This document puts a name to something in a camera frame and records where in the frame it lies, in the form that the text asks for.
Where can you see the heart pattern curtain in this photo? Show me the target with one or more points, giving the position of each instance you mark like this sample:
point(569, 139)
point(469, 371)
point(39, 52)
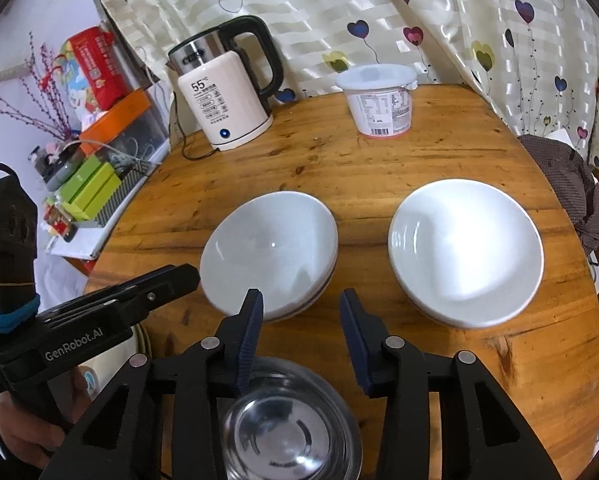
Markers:
point(535, 62)

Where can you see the white plastic yogurt tub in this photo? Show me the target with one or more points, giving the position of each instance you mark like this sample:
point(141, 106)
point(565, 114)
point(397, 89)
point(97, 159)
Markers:
point(379, 98)

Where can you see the small red figurine jar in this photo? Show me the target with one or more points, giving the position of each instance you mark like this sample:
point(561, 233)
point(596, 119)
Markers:
point(59, 223)

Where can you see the person's left hand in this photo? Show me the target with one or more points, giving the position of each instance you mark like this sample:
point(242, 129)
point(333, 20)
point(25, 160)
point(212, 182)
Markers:
point(29, 437)

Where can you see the purple dried branches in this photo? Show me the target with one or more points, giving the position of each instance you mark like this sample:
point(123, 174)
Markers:
point(44, 92)

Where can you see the red snack package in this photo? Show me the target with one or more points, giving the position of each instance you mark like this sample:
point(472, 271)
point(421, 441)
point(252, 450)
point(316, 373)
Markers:
point(90, 71)

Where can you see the grey oval speaker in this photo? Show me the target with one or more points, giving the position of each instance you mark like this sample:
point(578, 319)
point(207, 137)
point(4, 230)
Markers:
point(59, 172)

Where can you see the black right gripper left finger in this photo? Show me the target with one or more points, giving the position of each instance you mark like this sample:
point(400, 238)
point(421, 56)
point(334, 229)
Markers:
point(217, 367)

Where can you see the white bowl blue stripe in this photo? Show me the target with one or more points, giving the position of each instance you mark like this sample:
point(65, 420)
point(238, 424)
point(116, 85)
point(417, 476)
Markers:
point(283, 243)

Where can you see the stainless steel bowl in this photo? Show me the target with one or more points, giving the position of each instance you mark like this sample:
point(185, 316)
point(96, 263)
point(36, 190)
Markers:
point(289, 424)

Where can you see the beige plate with brown logo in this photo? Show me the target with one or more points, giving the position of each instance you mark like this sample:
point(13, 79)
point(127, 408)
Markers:
point(97, 372)

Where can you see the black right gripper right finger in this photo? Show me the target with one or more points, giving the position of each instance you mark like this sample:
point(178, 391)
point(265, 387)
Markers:
point(387, 366)

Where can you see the green boxes stack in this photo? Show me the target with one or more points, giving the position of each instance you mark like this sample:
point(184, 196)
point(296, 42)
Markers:
point(88, 190)

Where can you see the dark checkered cloth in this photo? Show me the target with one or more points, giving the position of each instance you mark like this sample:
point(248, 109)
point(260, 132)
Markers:
point(573, 184)

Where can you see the striped tray box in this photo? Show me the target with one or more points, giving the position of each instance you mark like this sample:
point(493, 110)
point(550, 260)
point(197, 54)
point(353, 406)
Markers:
point(129, 180)

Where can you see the white electric kettle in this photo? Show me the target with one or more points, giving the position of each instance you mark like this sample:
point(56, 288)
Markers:
point(217, 81)

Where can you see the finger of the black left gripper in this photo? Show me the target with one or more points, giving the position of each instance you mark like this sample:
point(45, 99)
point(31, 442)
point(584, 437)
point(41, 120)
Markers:
point(125, 304)

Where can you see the white shallow bowl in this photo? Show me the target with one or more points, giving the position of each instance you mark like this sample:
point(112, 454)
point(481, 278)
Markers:
point(466, 253)

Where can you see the orange lid clear container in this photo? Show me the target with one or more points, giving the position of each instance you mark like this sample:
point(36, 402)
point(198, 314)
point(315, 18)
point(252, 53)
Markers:
point(131, 126)

